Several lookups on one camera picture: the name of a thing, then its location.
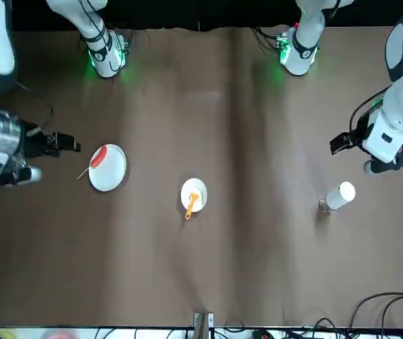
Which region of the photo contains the white oil pot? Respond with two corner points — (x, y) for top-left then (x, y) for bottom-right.
(318, 181), (356, 214)

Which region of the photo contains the orange oil brush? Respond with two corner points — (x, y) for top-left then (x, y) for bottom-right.
(185, 192), (201, 220)

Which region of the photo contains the aluminium frame post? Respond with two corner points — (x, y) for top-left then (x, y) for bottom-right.
(193, 312), (215, 339)

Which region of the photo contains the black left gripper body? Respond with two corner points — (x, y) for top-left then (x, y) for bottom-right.
(349, 112), (377, 153)

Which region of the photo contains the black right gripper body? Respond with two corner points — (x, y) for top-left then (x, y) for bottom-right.
(19, 119), (49, 158)

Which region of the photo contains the red sausage on stick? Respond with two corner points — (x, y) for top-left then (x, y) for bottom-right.
(76, 146), (109, 180)

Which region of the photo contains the white plate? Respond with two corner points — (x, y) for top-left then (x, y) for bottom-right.
(88, 143), (128, 193)

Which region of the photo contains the white bowl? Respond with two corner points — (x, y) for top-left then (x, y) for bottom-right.
(180, 177), (209, 213)

